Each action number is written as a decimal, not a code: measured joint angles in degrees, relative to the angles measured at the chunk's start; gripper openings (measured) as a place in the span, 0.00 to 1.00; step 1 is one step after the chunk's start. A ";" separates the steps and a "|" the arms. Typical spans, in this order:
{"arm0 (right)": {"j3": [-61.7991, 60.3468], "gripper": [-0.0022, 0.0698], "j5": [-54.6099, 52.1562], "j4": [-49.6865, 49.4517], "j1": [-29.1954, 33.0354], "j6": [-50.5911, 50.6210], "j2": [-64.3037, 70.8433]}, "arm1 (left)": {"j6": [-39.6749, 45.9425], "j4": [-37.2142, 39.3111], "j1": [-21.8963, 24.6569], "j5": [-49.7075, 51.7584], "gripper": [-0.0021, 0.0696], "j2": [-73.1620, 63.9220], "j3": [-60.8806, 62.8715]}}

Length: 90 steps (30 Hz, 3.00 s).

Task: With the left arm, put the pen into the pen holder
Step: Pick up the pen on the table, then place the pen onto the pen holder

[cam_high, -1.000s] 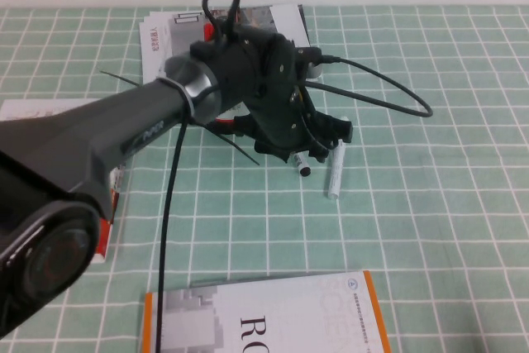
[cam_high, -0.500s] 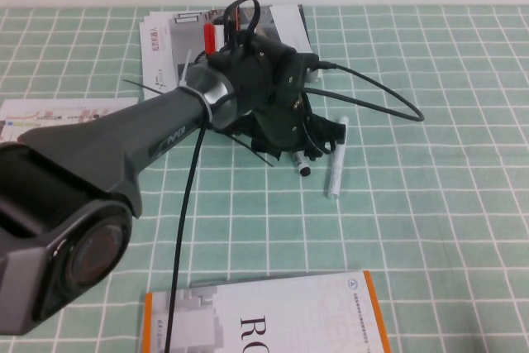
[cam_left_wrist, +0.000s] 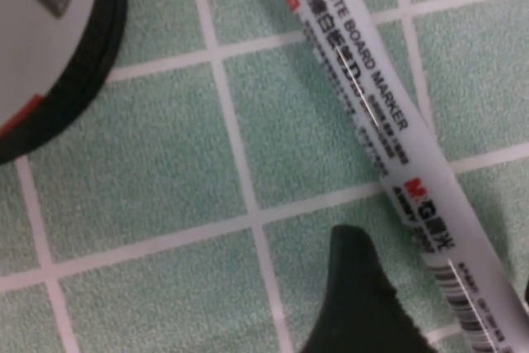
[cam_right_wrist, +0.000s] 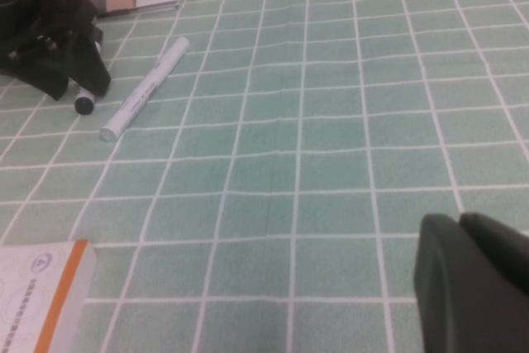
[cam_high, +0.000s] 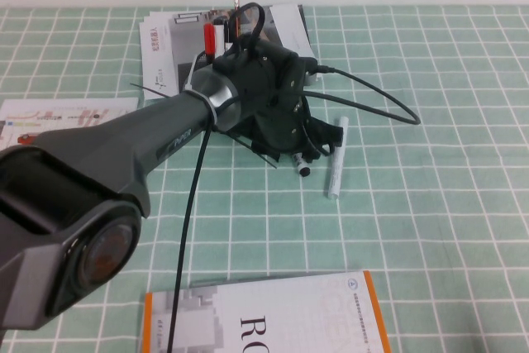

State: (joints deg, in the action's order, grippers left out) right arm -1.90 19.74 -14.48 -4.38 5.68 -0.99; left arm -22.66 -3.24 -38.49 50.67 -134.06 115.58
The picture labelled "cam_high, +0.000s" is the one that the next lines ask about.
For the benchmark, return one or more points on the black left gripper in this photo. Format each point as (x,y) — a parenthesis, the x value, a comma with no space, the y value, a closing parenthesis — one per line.
(285,125)

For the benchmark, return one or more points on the white marker with black cap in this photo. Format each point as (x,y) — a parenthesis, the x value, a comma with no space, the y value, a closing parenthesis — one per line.
(304,170)

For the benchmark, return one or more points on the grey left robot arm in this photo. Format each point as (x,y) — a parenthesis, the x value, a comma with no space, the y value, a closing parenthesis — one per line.
(103,154)

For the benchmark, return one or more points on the all-white marker pen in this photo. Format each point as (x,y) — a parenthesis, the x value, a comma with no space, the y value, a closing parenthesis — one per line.
(335,175)

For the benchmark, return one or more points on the black-capped pen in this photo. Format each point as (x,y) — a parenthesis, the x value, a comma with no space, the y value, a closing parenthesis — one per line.
(228,32)

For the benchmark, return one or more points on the white pen with black tip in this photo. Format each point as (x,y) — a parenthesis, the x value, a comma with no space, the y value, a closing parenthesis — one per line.
(219,34)

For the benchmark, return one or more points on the red-capped marker pen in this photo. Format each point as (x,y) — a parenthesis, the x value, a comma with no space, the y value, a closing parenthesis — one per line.
(210,41)

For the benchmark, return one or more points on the white zip tie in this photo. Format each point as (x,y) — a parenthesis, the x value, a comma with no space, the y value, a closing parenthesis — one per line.
(202,101)

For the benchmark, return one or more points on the brochure with grey photo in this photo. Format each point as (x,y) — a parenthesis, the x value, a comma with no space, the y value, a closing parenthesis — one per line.
(289,26)

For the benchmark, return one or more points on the green checked tablecloth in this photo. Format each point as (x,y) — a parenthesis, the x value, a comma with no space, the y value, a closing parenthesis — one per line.
(413,225)

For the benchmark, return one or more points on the white leaflet with red text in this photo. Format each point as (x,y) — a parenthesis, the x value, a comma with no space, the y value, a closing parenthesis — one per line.
(159,59)

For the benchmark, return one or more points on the white book with orange border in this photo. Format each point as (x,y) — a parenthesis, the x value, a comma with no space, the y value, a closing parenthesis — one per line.
(289,316)

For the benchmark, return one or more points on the red book with map cover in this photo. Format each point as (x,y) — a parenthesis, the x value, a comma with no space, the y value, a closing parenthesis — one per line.
(82,111)

